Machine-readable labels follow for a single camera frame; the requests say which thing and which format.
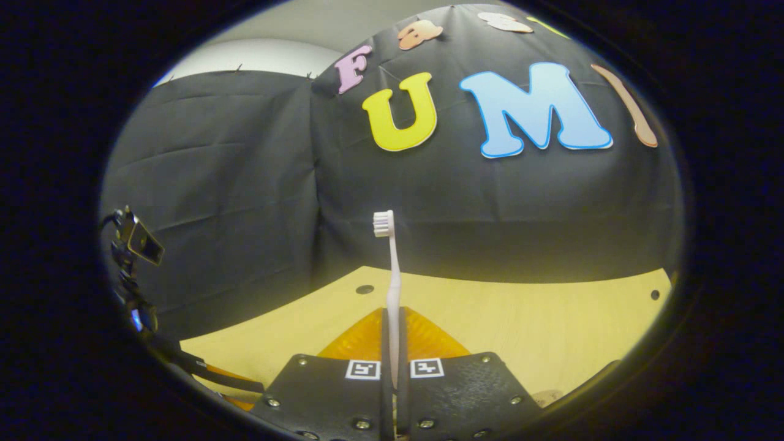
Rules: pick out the black backdrop cloth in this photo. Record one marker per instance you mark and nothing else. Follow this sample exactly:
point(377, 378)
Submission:
point(245, 184)

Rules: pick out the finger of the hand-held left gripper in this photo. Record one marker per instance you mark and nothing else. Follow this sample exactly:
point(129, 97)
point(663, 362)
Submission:
point(233, 383)

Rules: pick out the pink toothbrush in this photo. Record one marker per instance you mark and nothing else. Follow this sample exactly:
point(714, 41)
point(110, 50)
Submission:
point(394, 288)

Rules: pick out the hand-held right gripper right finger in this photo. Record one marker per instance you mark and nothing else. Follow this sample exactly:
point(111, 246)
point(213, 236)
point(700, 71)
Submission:
point(465, 398)

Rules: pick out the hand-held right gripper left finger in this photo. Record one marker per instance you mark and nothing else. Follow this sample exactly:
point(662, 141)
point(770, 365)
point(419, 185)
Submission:
point(324, 398)

